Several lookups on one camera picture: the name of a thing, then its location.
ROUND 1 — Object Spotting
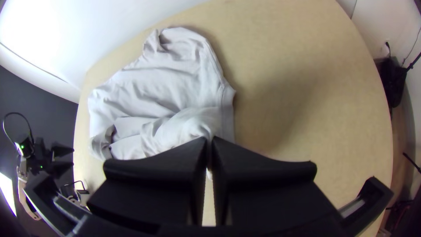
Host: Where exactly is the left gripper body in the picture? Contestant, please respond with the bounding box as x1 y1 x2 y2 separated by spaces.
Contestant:
31 137 56 176

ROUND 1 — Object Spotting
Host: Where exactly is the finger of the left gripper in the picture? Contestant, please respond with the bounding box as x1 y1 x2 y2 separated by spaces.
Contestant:
51 144 75 158
47 161 75 179

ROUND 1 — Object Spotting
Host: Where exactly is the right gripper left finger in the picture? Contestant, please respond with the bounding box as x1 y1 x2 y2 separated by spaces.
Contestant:
87 136 208 228

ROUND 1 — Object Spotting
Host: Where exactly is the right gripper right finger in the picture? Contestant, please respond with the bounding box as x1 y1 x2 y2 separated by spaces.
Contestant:
210 136 339 228

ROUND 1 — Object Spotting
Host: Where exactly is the white t-shirt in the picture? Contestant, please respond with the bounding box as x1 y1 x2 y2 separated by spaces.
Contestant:
87 27 237 181

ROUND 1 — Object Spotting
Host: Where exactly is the black cable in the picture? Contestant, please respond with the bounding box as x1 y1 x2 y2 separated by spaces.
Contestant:
2 112 36 149
60 180 90 201

